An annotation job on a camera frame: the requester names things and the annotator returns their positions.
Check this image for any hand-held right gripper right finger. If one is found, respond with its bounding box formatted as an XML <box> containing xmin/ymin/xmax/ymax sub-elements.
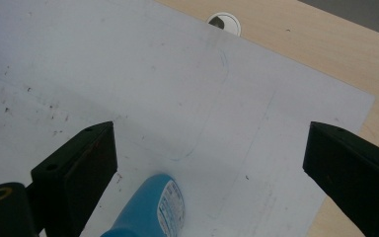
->
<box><xmin>302</xmin><ymin>120</ymin><xmax>379</xmax><ymax>237</ymax></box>

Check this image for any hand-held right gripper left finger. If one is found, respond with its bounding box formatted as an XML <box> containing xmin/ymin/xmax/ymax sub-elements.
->
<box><xmin>30</xmin><ymin>120</ymin><xmax>118</xmax><ymax>237</ymax></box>

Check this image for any blue bottle with white cap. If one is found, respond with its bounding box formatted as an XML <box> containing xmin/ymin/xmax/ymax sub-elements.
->
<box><xmin>100</xmin><ymin>173</ymin><xmax>186</xmax><ymax>237</ymax></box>

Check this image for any white round cable grommet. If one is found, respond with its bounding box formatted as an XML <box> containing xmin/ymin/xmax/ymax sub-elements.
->
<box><xmin>206</xmin><ymin>12</ymin><xmax>242</xmax><ymax>38</ymax></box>

